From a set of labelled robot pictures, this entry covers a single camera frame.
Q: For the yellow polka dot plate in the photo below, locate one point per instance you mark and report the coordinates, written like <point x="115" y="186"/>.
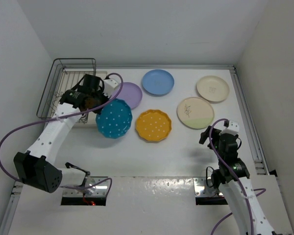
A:
<point x="153" y="125"/>

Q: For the metal base plate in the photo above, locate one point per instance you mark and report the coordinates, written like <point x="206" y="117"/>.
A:
<point x="98" y="187"/>
<point x="202" y="190"/>

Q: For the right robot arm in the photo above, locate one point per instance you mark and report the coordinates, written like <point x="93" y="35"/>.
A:
<point x="232" y="179"/>

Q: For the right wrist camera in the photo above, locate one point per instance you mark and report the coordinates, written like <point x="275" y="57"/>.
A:
<point x="231" y="127"/>

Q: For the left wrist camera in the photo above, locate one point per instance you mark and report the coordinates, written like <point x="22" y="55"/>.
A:
<point x="109" y="87"/>

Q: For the teal polka dot plate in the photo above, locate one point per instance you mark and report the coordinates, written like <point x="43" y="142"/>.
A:
<point x="115" y="119"/>

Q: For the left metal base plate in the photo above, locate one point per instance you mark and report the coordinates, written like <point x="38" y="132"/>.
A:
<point x="98" y="187"/>

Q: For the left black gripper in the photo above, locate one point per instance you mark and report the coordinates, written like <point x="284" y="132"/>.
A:
<point x="100" y="91"/>

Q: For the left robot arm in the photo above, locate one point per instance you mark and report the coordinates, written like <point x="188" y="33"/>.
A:
<point x="35" y="167"/>

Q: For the grey wire dish rack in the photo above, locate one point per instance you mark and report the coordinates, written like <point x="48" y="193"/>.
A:
<point x="63" y="75"/>

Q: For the cream plate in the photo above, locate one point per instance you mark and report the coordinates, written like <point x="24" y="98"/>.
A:
<point x="213" y="88"/>

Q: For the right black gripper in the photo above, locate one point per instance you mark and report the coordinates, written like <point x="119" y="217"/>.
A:
<point x="204" y="135"/>

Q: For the beige green leaf plate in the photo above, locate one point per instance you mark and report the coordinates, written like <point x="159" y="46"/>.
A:
<point x="195" y="112"/>

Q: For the purple plate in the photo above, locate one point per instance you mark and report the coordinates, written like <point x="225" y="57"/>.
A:
<point x="131" y="94"/>

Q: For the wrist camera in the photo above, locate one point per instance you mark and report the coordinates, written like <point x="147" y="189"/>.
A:
<point x="231" y="127"/>
<point x="109" y="87"/>

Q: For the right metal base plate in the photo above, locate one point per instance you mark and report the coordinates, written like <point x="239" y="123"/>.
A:
<point x="202" y="190"/>

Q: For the blue plate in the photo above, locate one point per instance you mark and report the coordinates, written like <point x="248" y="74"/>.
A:
<point x="158" y="82"/>

